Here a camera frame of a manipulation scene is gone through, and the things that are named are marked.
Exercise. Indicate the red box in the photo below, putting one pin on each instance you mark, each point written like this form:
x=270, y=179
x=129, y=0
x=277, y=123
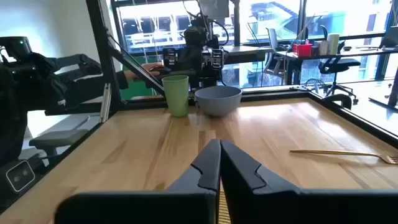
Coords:
x=302, y=50

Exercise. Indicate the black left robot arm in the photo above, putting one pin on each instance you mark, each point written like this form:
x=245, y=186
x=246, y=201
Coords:
x=199, y=40

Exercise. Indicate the white metal bar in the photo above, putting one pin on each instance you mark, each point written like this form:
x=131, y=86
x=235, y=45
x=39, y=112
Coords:
x=105, y=102

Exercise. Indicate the black office chair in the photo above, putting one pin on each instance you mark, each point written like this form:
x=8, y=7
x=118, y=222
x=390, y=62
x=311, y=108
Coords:
x=339, y=65

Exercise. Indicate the gold fork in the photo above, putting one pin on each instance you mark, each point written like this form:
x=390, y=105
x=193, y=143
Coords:
x=326, y=152

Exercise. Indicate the blue bowl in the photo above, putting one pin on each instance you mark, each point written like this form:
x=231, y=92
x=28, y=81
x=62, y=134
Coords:
x=217, y=101

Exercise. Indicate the person's forearm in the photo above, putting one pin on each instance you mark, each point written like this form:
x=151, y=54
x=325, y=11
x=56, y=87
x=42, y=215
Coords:
x=102, y=85

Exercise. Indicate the grey office chair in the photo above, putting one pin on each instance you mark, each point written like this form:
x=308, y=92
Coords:
x=273, y=39

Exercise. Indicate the white cylinder roll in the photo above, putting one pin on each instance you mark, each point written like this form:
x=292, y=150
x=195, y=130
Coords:
x=333, y=43

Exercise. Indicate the table-level camera box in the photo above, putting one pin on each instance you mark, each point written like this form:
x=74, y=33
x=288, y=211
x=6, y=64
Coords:
x=20, y=175

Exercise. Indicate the green board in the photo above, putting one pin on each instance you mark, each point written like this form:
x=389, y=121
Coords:
x=136, y=90

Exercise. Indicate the black table clamp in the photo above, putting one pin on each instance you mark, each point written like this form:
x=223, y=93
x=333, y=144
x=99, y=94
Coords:
x=342, y=98

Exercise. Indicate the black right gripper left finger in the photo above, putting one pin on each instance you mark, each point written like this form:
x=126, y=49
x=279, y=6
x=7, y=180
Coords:
x=186, y=205

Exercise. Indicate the black frame post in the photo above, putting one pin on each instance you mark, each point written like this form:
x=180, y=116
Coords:
x=99, y=37

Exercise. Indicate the black monitor pole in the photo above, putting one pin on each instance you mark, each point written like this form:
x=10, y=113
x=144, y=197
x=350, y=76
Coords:
x=237, y=25

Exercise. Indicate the grey chair armrest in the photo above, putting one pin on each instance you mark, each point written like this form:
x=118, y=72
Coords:
x=59, y=138

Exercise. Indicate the person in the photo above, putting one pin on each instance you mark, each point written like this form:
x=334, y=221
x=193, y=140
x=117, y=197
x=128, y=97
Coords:
x=11, y=118

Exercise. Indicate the dark office desk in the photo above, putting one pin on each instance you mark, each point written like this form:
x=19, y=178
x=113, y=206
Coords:
x=357, y=53

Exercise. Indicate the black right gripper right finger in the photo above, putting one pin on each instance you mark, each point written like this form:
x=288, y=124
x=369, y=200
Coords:
x=280, y=205

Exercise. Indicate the dark monitor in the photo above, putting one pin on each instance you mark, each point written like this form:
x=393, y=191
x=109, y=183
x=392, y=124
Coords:
x=214, y=9

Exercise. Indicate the green plastic cup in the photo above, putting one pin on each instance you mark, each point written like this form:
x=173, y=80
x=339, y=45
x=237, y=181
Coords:
x=175, y=96

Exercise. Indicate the person's hand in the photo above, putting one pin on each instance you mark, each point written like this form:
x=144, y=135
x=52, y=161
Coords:
x=149, y=69

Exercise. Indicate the black diagonal frame brace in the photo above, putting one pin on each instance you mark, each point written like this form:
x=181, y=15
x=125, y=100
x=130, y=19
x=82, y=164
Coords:
x=136, y=67

